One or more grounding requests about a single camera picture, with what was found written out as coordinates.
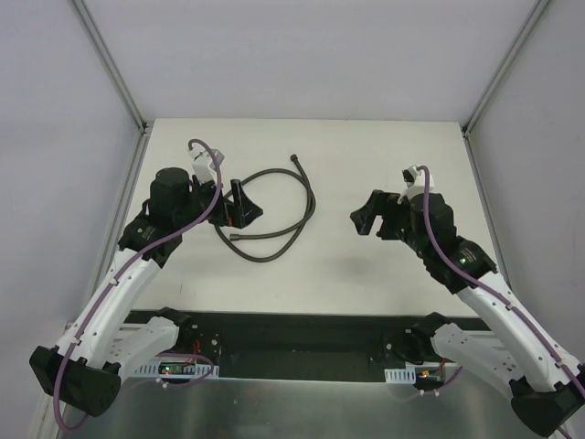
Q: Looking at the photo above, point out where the purple cable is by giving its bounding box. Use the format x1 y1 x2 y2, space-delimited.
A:
52 137 224 432
413 165 578 439

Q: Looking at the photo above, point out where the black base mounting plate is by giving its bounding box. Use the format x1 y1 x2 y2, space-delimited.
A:
127 310 463 380

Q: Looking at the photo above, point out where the right aluminium frame post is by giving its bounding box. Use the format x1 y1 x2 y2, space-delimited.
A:
461 0 552 136

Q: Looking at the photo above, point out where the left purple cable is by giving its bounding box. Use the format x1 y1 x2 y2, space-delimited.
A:
52 137 224 432

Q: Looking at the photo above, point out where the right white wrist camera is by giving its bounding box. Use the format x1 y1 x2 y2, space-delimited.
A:
399 166 434 200

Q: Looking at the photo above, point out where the white cable duct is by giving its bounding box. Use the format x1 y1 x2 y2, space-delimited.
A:
384 367 417 385
132 361 219 380

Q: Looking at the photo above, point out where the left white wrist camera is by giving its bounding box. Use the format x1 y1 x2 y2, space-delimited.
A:
188 149 224 184

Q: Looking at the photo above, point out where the left aluminium frame post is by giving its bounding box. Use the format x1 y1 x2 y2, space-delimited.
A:
70 0 154 136

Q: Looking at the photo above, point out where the right white cable duct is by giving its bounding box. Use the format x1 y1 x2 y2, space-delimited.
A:
384 367 417 385

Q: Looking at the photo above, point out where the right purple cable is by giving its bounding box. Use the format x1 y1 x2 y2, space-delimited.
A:
413 165 578 439

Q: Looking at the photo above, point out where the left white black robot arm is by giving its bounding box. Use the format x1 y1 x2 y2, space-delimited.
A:
29 167 263 417

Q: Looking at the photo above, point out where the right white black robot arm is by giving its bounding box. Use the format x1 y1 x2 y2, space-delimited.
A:
350 190 584 437

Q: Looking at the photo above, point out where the aluminium frame post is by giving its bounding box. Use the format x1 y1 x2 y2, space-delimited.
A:
70 0 154 136
461 0 552 136

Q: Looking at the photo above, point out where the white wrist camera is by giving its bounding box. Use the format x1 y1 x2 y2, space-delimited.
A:
399 166 434 200
188 149 224 184

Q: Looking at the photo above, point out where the dark corrugated flexible hose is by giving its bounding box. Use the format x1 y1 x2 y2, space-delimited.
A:
216 154 317 263

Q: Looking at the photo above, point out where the left white cable duct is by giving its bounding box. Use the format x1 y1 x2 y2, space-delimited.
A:
132 361 219 380

